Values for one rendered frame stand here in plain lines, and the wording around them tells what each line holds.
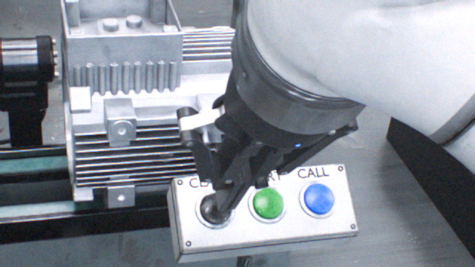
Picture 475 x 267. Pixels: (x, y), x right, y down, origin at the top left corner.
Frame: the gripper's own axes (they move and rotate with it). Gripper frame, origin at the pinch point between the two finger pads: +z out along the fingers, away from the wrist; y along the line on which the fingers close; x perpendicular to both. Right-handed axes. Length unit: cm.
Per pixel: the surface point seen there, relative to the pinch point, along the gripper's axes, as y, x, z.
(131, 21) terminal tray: 4.3, -23.9, 15.2
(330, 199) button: -11.0, 0.3, 7.3
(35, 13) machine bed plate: 13, -63, 80
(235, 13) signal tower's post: -16, -40, 43
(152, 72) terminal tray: 2.8, -17.8, 15.3
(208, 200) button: 0.7, -0.7, 7.3
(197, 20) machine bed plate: -18, -59, 78
